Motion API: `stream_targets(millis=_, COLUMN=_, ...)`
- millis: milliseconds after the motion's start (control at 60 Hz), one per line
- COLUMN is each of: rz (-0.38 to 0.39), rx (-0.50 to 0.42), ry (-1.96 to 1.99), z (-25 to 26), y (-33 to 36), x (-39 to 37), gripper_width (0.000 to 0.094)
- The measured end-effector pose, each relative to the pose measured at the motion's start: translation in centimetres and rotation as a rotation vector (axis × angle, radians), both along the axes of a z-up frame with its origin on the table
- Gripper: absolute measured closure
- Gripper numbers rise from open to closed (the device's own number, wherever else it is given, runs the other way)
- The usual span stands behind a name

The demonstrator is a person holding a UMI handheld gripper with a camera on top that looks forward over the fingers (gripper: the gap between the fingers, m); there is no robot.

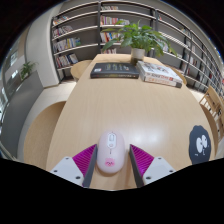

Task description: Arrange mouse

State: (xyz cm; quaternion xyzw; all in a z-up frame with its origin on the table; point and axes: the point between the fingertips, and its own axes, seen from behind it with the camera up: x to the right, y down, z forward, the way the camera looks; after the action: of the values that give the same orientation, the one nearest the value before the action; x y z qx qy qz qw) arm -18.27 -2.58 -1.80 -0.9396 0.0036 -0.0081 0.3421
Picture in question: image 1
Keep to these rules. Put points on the round-backed light wood chair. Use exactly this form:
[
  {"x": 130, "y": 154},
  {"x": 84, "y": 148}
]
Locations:
[
  {"x": 211, "y": 120},
  {"x": 180, "y": 75},
  {"x": 80, "y": 69},
  {"x": 40, "y": 133}
]

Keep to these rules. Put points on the white illustrated cover book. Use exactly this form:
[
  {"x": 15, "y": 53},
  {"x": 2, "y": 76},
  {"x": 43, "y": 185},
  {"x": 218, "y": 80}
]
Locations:
[{"x": 156, "y": 70}]

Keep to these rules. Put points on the grey bookshelf unit with books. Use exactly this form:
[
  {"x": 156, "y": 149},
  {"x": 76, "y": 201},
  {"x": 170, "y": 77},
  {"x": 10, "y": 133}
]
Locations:
[{"x": 76, "y": 31}]

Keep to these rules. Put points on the pale pink computer mouse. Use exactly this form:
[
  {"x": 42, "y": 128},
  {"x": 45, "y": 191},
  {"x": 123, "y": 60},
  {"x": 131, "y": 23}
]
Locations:
[{"x": 110, "y": 153}]

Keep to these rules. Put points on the light wooden frame chairs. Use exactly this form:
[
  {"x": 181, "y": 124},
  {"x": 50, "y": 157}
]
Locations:
[{"x": 213, "y": 100}]

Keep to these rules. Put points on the white red spine book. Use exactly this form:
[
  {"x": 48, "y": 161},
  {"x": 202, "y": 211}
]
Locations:
[{"x": 163, "y": 81}]

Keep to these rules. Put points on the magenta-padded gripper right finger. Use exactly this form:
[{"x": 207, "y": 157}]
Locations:
[{"x": 156, "y": 168}]

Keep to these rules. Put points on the green potted plant white pot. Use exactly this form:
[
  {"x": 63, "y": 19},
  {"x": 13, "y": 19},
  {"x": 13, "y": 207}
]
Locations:
[{"x": 138, "y": 38}]

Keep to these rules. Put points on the dark cartoon-eyed mouse pad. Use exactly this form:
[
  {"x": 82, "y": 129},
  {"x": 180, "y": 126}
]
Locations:
[{"x": 199, "y": 145}]

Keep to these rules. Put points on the black hardcover book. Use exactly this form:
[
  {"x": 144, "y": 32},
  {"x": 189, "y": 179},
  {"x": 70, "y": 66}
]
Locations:
[{"x": 115, "y": 70}]

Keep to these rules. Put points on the small green floor plant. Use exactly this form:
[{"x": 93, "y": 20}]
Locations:
[{"x": 26, "y": 69}]

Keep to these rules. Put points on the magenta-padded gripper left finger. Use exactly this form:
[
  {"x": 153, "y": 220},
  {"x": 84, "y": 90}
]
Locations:
[{"x": 68, "y": 168}]

